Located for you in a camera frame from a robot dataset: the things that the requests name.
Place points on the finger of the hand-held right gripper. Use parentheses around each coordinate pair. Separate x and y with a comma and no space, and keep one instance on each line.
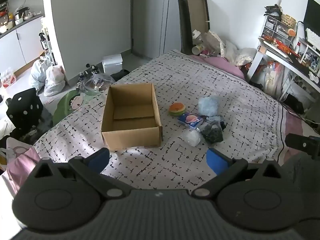
(298,143)

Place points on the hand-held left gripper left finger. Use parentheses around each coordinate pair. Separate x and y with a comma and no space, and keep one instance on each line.
(98,159)

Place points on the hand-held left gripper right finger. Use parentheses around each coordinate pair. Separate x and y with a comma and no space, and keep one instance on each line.
(216,160)

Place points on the dark items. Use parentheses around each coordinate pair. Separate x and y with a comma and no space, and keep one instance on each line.
(212,132)

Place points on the brown cardboard box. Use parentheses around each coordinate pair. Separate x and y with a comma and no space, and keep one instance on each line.
(130,136)

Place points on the blue planet print packet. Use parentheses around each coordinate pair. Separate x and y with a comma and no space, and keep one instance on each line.
(190,120)

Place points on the light blue fluffy plush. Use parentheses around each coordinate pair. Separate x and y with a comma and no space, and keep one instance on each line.
(208,105)

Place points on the burger plush toy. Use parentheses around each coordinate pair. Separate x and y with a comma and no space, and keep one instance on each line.
(177,108)

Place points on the person's grey trouser leg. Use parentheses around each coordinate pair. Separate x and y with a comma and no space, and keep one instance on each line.
(300,166)

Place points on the small clear plastic bag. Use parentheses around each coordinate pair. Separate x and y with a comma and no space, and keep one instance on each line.
(192,137)

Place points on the black bag under desk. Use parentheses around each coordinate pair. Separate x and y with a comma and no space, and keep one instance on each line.
(293,103)

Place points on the green leaf cartoon rug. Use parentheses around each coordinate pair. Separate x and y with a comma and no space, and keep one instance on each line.
(63,105)

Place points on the dark fuzzy rug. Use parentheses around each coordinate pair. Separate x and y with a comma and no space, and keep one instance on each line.
(42,125)

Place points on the large clear plastic bag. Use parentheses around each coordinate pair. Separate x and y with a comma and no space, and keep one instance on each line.
(96,85)

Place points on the pink cartoon pillow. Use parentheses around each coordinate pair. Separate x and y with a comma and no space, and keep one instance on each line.
(20,162)

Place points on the black tripod gear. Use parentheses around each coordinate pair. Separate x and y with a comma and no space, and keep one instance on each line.
(90,71)

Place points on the black dice stool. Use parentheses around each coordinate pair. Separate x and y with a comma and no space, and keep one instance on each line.
(23,110)

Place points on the white red plastic bag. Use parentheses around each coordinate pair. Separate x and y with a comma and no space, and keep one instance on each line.
(55,80)

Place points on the white storage box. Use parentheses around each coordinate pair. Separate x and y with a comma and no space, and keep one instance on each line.
(112,63)

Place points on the white desk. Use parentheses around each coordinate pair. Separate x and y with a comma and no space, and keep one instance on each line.
(260,55)

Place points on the white stuffed bag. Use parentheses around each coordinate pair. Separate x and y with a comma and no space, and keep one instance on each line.
(246,56)

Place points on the grey white plastic bag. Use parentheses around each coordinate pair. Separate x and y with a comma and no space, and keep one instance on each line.
(38,72)

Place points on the white keyboard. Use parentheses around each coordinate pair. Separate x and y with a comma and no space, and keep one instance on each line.
(313,37)

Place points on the paper cup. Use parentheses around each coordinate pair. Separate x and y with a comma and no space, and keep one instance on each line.
(197,49)

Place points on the clear drawer organizer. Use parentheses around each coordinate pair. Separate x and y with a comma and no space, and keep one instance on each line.
(275,30)

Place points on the crumpled clear plastic bags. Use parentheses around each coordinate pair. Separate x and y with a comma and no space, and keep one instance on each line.
(212,42)

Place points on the red white snack bag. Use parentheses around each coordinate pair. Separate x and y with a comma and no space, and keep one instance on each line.
(7,78)

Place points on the wicker basket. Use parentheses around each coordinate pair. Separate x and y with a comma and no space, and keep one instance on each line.
(288,20)

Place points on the clear water bottle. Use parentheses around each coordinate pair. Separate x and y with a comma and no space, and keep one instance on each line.
(197,37)

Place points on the black monitor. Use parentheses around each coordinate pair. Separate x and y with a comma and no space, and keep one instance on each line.
(312,15)

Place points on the dark spray bottle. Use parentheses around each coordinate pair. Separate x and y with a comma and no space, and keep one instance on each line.
(43,41)

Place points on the white kitchen cabinet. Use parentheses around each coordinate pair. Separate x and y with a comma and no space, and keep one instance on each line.
(15,45)

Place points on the flat brown cardboard sheet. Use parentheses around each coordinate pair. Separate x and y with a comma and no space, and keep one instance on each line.
(197,12)

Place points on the grey door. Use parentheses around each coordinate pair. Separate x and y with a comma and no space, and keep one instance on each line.
(155,17)

